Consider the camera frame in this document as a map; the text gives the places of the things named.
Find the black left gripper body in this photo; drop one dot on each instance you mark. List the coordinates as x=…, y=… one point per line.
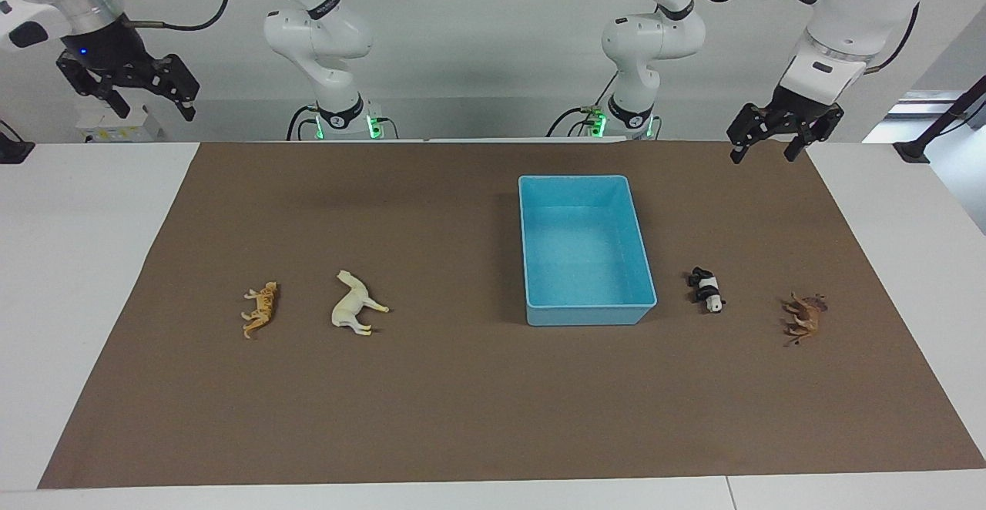
x=801, y=113

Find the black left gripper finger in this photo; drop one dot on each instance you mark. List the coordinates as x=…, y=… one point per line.
x=809, y=134
x=749, y=126

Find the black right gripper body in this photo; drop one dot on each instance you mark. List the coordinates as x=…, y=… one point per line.
x=108, y=52

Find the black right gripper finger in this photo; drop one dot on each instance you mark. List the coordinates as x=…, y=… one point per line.
x=96, y=85
x=179, y=82

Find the black and white panda toy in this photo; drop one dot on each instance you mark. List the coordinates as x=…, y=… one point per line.
x=707, y=288

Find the brown lion toy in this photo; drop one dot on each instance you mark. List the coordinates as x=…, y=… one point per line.
x=805, y=316

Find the orange tiger toy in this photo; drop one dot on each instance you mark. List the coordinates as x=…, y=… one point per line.
x=263, y=310

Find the cream white horse toy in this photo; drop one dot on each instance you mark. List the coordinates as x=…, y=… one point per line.
x=350, y=306

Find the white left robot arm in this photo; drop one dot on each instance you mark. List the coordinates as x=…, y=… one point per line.
x=651, y=40

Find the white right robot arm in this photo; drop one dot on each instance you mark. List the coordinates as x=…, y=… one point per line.
x=316, y=32

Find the white power socket box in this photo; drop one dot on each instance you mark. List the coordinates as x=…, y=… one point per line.
x=115, y=126

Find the light blue storage box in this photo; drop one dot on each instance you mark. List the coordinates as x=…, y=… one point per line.
x=585, y=263

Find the grey window ledge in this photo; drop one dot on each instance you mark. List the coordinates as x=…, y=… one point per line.
x=913, y=113

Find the brown table mat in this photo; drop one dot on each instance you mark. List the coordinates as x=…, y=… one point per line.
x=462, y=402

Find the black clamp mount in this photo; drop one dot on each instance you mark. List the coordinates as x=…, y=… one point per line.
x=11, y=149

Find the black camera stand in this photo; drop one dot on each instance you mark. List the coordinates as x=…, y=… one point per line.
x=915, y=149

